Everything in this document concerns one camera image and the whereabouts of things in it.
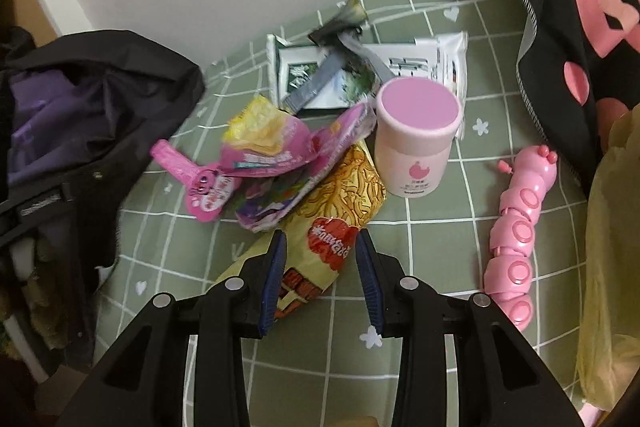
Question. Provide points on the pale yellow packet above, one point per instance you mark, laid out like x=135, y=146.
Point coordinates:
x=260, y=127

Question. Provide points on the pink purple snack packet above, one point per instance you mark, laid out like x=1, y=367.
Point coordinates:
x=280, y=187

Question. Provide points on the pink jar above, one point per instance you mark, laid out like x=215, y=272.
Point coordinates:
x=415, y=142

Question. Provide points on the grey stick sachet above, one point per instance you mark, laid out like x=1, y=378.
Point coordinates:
x=320, y=79

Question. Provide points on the dark wrapper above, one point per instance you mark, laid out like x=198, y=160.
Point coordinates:
x=345, y=19

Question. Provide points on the pink caterpillar toy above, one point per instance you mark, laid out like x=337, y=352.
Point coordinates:
x=520, y=232

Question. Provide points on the black jacket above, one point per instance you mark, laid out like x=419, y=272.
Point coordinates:
x=125, y=72

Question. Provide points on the black pink printed blanket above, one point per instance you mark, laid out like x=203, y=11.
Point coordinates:
x=575, y=37

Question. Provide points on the white green wipes packet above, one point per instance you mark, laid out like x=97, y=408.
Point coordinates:
x=300, y=72

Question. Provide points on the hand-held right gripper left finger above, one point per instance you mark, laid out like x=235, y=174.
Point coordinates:
x=274, y=287

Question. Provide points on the white printed packet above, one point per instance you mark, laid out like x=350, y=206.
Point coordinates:
x=425, y=57

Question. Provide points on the yellow noodle snack packet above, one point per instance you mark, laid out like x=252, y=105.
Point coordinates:
x=345, y=192

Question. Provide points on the green checked tablecloth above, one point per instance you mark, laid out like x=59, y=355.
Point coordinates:
x=440, y=257

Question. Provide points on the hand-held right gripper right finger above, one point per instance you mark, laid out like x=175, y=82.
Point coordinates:
x=370, y=287

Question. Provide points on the purple cloth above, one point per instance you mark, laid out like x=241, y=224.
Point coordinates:
x=45, y=122

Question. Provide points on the bin with yellow bag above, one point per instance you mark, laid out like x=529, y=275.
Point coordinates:
x=615, y=232

